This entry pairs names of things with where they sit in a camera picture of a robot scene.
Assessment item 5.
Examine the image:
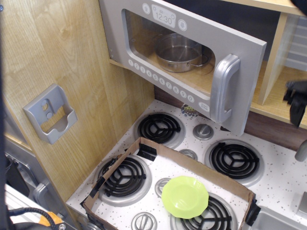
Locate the grey back stove knob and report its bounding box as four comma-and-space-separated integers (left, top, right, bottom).
193, 124, 214, 140

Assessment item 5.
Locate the grey centre small knob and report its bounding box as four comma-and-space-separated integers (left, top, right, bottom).
179, 149, 198, 161

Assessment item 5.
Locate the grey oven door handle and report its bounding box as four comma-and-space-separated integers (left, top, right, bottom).
33, 182, 52, 210

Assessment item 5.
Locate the grey wall phone holder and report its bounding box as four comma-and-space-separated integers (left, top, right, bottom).
23, 84, 78, 144

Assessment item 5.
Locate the hanging small spatula toy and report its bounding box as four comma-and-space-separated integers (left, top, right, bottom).
220, 126, 230, 132

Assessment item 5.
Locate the black braided cable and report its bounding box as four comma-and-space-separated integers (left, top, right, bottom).
8, 207, 57, 227

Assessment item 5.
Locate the front left black burner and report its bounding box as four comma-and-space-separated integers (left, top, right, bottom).
98, 155, 152, 207

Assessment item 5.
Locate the hanging round strainer toy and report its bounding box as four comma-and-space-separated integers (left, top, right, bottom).
180, 103, 199, 118

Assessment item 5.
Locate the green plastic plate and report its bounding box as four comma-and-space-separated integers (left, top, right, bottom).
161, 176, 209, 219

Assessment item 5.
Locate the orange object bottom left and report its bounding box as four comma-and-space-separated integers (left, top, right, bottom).
39, 211, 62, 227

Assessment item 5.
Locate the back left black burner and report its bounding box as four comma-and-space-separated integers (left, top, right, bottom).
133, 113, 186, 149

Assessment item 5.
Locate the front right black burner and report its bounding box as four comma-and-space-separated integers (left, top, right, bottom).
170, 193, 238, 230

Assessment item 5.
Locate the black burner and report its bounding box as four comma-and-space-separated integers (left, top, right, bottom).
98, 155, 152, 207
133, 113, 186, 149
204, 139, 265, 187
170, 193, 238, 230

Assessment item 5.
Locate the grey sink faucet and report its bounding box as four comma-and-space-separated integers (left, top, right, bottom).
295, 140, 307, 162

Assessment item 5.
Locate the grey middle stove knob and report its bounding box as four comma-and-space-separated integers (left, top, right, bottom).
154, 178, 171, 198

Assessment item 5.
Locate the grey stove knob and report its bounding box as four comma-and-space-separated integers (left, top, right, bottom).
154, 178, 171, 198
193, 124, 214, 140
131, 212, 157, 230

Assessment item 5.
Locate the back right black burner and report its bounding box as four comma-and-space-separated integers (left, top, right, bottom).
204, 139, 265, 187

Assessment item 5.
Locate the brown cardboard frame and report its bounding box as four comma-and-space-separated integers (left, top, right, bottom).
79, 138, 259, 230

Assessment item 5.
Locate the stainless steel pot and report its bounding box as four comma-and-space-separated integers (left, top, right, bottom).
154, 33, 212, 73

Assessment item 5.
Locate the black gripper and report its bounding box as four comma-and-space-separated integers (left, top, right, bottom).
283, 80, 307, 127

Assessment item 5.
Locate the grey toy microwave door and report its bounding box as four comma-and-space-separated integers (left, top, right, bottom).
99, 0, 267, 135

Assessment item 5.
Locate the grey front stove knob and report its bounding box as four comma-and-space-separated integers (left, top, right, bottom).
131, 212, 157, 230

